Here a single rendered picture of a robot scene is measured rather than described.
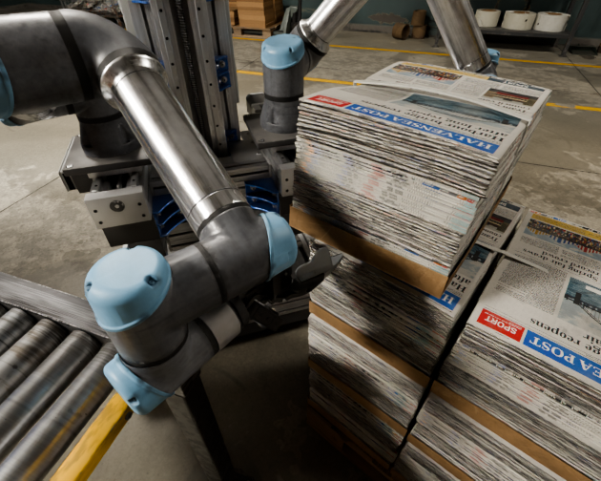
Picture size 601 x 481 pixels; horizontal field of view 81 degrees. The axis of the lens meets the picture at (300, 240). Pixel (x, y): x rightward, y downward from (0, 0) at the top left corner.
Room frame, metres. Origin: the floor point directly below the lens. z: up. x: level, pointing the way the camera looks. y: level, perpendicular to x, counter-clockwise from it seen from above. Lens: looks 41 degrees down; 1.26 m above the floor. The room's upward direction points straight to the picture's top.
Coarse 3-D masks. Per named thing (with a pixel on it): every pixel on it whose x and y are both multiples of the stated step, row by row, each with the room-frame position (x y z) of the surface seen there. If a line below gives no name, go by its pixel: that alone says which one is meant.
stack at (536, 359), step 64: (512, 256) 0.45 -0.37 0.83; (576, 256) 0.45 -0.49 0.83; (320, 320) 0.49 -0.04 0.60; (384, 320) 0.39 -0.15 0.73; (448, 320) 0.33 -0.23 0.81; (512, 320) 0.32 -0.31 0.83; (576, 320) 0.32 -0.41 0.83; (320, 384) 0.48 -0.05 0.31; (384, 384) 0.37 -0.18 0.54; (448, 384) 0.30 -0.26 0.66; (512, 384) 0.26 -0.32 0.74; (576, 384) 0.22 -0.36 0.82; (384, 448) 0.34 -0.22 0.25; (448, 448) 0.27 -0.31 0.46; (512, 448) 0.22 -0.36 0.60; (576, 448) 0.19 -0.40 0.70
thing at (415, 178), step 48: (336, 96) 0.54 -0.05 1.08; (384, 96) 0.58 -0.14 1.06; (336, 144) 0.48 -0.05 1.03; (384, 144) 0.43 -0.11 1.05; (432, 144) 0.40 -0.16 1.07; (480, 144) 0.39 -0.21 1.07; (336, 192) 0.47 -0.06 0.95; (384, 192) 0.42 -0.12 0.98; (432, 192) 0.39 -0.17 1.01; (480, 192) 0.35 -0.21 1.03; (384, 240) 0.41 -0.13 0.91; (432, 240) 0.37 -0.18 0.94
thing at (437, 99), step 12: (372, 84) 0.66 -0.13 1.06; (408, 96) 0.59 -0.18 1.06; (420, 96) 0.59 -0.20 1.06; (432, 96) 0.59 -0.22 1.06; (444, 96) 0.59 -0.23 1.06; (456, 108) 0.54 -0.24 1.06; (468, 108) 0.54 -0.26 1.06; (480, 108) 0.54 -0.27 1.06; (516, 120) 0.49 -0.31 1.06; (480, 228) 0.50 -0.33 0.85
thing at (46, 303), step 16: (0, 272) 0.44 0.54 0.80; (0, 288) 0.40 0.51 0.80; (16, 288) 0.40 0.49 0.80; (32, 288) 0.40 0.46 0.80; (48, 288) 0.40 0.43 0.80; (16, 304) 0.37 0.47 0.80; (32, 304) 0.37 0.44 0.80; (48, 304) 0.37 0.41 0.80; (64, 304) 0.37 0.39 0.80; (80, 304) 0.37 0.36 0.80; (64, 320) 0.34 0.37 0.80; (80, 320) 0.34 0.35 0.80; (96, 336) 0.31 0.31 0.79; (192, 384) 0.29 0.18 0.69
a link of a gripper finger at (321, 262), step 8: (320, 248) 0.39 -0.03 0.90; (320, 256) 0.39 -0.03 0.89; (328, 256) 0.40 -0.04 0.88; (336, 256) 0.42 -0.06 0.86; (304, 264) 0.38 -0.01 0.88; (312, 264) 0.38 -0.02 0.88; (320, 264) 0.39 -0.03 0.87; (328, 264) 0.40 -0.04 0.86; (336, 264) 0.40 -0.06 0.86; (296, 272) 0.37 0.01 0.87; (304, 272) 0.38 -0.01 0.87; (312, 272) 0.39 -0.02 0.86; (320, 272) 0.39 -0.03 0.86; (328, 272) 0.39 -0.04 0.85; (304, 280) 0.37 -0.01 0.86
